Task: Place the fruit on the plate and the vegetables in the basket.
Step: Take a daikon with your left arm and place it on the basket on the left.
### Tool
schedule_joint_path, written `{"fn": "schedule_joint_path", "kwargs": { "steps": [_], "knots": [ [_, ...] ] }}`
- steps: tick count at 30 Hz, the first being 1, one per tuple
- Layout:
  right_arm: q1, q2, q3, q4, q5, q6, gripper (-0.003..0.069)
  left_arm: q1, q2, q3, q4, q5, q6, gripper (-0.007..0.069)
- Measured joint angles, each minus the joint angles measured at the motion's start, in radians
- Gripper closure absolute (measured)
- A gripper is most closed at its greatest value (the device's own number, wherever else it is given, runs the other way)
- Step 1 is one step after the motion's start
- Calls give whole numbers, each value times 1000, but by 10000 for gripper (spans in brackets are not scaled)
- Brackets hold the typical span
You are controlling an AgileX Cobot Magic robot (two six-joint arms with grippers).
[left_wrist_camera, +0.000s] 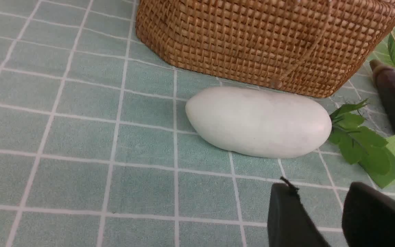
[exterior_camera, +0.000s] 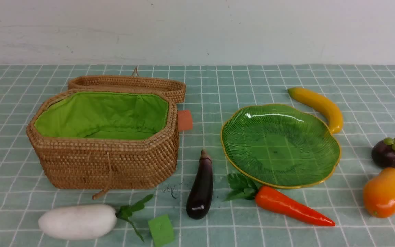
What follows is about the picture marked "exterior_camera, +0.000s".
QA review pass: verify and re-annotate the dark purple toy eggplant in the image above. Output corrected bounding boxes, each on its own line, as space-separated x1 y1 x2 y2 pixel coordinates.
185 149 214 220

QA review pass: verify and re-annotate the yellow toy banana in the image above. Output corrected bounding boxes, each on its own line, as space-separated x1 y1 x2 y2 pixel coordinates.
287 87 344 134

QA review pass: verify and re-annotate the orange toy carrot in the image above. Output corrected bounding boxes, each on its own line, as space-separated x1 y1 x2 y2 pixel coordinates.
224 173 336 227

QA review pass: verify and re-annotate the white toy radish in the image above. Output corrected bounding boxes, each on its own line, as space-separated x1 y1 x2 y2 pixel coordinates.
38 194 154 241

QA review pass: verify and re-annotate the purple toy mangosteen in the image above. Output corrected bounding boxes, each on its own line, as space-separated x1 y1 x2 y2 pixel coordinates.
371 137 395 168

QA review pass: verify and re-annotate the orange toy mango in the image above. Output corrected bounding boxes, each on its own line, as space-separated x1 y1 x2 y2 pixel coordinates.
363 167 395 218

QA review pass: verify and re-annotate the orange foam block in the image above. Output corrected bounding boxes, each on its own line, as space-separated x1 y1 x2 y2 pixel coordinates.
178 109 193 132

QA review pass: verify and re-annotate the woven wicker basket lid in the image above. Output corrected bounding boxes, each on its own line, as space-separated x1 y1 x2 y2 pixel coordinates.
67 68 186 104

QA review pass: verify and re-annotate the green glass leaf plate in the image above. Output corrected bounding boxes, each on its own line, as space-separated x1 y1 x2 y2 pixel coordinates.
220 104 342 189

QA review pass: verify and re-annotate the woven wicker basket green lining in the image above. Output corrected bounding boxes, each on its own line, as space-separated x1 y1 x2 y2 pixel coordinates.
26 89 180 200

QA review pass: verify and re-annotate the green foam cube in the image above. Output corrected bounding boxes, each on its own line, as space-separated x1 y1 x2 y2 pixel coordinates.
148 214 175 247

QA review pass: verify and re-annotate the checkered green tablecloth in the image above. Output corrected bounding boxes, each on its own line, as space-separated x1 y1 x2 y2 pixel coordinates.
0 64 395 247

